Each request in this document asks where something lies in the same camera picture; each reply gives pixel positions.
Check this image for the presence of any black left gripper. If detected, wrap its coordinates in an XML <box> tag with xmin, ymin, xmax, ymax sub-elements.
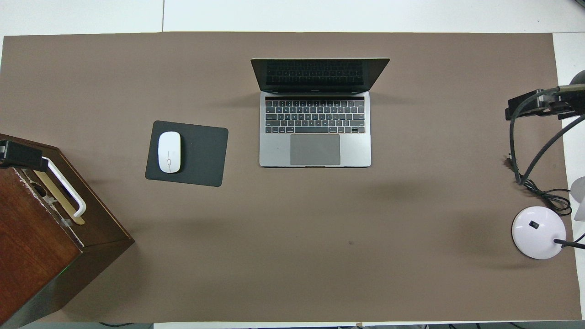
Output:
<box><xmin>0</xmin><ymin>139</ymin><xmax>49</xmax><ymax>173</ymax></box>

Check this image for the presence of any gold plate on box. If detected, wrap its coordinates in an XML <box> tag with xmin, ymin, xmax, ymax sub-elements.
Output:
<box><xmin>33</xmin><ymin>170</ymin><xmax>85</xmax><ymax>225</ymax></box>

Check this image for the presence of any dark brown wooden box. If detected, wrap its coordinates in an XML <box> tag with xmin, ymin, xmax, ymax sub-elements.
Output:
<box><xmin>0</xmin><ymin>133</ymin><xmax>135</xmax><ymax>328</ymax></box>

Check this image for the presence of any white computer mouse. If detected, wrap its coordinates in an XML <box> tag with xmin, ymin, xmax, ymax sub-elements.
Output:
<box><xmin>158</xmin><ymin>131</ymin><xmax>182</xmax><ymax>174</ymax></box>

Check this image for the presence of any white desk lamp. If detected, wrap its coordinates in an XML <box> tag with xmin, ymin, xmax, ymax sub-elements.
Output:
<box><xmin>511</xmin><ymin>176</ymin><xmax>585</xmax><ymax>260</ymax></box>

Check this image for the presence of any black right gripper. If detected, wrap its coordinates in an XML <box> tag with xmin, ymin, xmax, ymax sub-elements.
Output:
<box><xmin>505</xmin><ymin>89</ymin><xmax>585</xmax><ymax>121</ymax></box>

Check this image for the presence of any silver laptop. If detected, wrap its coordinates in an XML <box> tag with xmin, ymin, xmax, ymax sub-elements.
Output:
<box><xmin>250</xmin><ymin>58</ymin><xmax>390</xmax><ymax>168</ymax></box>

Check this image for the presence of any white box handle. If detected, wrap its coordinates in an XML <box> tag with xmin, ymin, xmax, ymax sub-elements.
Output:
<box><xmin>42</xmin><ymin>156</ymin><xmax>87</xmax><ymax>218</ymax></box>

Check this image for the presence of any black lamp power cable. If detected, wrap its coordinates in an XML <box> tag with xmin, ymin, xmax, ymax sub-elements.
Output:
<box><xmin>505</xmin><ymin>155</ymin><xmax>573</xmax><ymax>217</ymax></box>

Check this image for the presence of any black mouse pad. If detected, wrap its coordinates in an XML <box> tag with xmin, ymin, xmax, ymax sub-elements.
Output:
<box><xmin>145</xmin><ymin>120</ymin><xmax>229</xmax><ymax>187</ymax></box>

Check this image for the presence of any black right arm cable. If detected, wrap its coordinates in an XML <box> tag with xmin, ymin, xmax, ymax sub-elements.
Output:
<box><xmin>509</xmin><ymin>84</ymin><xmax>585</xmax><ymax>186</ymax></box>

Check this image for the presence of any brown table mat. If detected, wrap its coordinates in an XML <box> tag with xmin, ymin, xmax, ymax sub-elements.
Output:
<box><xmin>0</xmin><ymin>32</ymin><xmax>582</xmax><ymax>323</ymax></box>

